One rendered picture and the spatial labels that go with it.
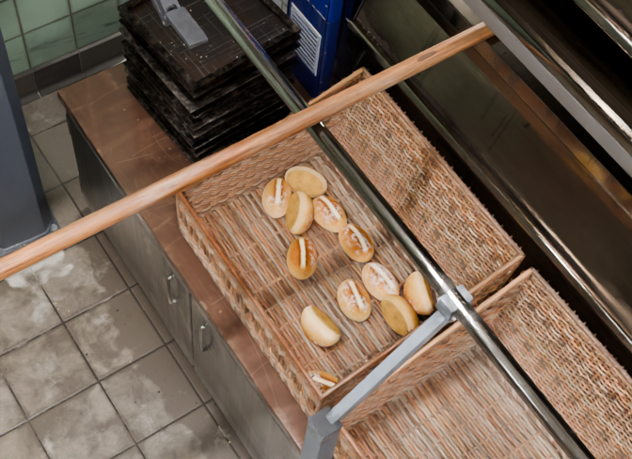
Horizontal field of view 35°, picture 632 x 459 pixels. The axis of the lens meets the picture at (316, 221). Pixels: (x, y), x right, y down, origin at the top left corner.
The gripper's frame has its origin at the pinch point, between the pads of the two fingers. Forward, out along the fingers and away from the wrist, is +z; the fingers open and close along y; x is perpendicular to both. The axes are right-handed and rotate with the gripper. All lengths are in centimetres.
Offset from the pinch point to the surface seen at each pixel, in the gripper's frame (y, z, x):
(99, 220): 28.8, 7.0, 21.1
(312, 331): 85, 20, -15
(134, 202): 28.8, 6.9, 15.2
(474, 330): 32, 51, -18
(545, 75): 8, 30, -41
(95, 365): 149, -24, 19
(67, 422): 149, -14, 32
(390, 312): 86, 24, -31
